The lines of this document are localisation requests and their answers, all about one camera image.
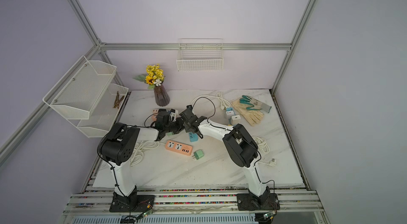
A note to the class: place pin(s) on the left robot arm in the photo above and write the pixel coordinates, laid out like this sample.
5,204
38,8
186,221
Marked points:
118,146

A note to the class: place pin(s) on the white charger plug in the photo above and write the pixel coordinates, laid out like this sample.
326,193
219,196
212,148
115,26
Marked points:
235,119

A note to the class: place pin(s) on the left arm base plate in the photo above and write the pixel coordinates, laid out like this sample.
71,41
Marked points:
132,203

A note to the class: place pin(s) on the wooden clothespins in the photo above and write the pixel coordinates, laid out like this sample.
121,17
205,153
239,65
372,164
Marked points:
118,100

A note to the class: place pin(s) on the purple ribbed glass vase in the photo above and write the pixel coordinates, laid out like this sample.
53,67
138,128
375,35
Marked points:
161,96

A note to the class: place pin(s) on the white mesh wall shelf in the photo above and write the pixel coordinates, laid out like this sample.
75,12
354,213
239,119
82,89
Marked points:
85,97

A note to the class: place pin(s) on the green grey work glove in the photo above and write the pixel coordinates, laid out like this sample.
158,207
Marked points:
253,104

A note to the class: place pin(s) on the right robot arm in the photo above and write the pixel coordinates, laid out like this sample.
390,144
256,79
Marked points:
240,145

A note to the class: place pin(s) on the small blue power strip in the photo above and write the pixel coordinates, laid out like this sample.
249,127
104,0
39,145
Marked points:
230,112

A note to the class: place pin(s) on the pink power strip front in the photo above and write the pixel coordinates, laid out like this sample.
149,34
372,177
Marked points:
178,147

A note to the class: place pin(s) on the white wire wall basket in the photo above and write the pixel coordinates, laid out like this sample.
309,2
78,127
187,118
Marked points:
200,55

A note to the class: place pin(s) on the beige work glove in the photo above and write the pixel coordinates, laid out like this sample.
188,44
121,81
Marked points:
252,117

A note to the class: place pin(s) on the yellow artificial flowers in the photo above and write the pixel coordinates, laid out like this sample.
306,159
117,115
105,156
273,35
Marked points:
154,76

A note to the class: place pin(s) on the pink power strip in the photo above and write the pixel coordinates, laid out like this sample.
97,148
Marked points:
155,112
178,147

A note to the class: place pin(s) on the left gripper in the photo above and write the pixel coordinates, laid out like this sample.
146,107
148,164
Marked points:
180,126

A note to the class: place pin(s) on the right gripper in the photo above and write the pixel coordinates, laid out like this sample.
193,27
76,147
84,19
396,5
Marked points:
187,127

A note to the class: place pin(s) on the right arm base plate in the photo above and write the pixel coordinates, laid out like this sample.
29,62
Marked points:
249,202

